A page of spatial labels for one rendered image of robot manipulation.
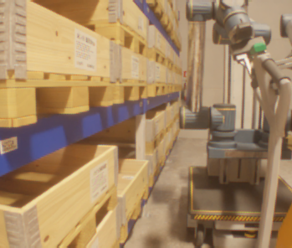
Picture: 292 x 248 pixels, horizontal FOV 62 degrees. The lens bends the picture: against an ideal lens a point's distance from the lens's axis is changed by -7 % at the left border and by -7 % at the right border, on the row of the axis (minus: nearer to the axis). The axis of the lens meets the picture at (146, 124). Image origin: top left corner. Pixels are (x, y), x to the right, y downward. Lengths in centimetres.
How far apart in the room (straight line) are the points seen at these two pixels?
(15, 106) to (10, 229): 34
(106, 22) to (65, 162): 84
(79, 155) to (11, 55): 92
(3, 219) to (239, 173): 226
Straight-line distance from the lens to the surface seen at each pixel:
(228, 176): 260
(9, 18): 71
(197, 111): 212
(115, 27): 152
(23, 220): 75
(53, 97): 100
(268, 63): 82
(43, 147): 91
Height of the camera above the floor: 128
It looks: 8 degrees down
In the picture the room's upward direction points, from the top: straight up
